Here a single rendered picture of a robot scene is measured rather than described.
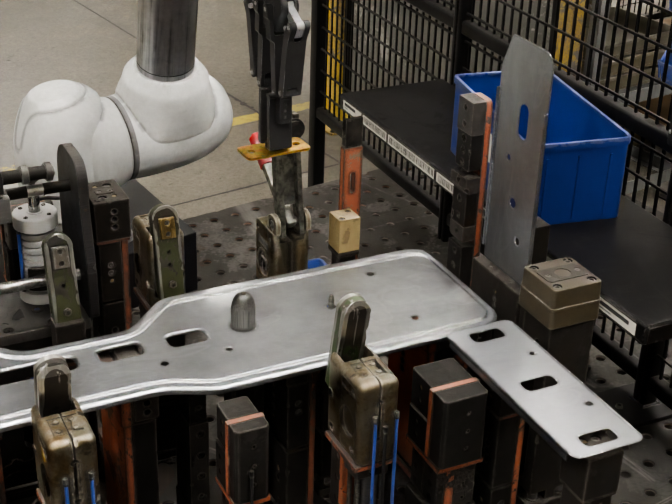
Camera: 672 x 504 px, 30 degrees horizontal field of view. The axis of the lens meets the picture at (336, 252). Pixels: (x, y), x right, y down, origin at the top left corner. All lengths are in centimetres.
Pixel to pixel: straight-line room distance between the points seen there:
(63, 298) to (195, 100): 64
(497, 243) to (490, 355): 24
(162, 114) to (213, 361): 73
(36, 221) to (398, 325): 49
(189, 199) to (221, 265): 190
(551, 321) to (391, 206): 105
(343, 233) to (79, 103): 59
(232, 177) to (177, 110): 228
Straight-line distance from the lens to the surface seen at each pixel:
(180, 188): 438
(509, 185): 173
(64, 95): 216
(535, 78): 165
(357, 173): 178
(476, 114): 184
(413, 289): 172
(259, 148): 152
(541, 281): 165
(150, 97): 218
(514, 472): 169
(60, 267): 165
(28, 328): 172
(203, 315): 165
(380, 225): 257
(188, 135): 223
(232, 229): 254
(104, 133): 217
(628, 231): 188
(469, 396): 155
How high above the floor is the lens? 184
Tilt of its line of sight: 28 degrees down
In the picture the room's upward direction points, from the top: 2 degrees clockwise
